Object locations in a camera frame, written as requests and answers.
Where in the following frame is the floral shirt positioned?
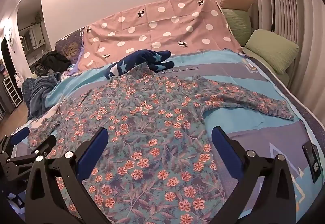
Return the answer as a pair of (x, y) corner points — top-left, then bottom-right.
(27, 63), (294, 224)

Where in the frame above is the green ribbed pillow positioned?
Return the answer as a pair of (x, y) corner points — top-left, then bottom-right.
(222, 8), (252, 47)

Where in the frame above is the blue fleece blanket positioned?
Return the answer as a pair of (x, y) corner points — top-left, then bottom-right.
(22, 73), (62, 118)

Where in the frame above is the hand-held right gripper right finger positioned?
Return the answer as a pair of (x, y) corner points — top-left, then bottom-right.
(211, 126), (297, 224)

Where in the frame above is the green plain pillow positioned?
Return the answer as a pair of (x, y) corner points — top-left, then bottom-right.
(245, 29), (300, 75)

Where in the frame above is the navy star-print garment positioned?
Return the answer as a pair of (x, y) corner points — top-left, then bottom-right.
(105, 50), (175, 80)

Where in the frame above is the black handheld device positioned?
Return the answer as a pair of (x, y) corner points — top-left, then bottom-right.
(302, 141), (322, 184)

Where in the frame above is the white shelf rack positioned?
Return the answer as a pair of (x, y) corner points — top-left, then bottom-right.
(2, 78), (22, 108)

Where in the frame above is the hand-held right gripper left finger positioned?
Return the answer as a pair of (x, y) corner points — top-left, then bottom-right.
(25, 127), (109, 224)

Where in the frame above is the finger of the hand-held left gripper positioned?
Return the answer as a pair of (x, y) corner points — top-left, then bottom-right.
(0, 127), (30, 156)
(7, 135), (57, 164)

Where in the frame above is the pink polka-dot sheet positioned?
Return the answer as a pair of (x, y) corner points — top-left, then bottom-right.
(76, 0), (243, 72)

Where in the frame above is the white curtain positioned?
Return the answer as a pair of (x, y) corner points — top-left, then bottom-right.
(236, 0), (325, 124)

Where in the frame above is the purple tree-print blanket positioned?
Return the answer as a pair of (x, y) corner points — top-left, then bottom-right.
(55, 27), (86, 65)

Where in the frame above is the blue patterned bedsheet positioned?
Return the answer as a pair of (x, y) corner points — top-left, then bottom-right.
(15, 49), (325, 224)

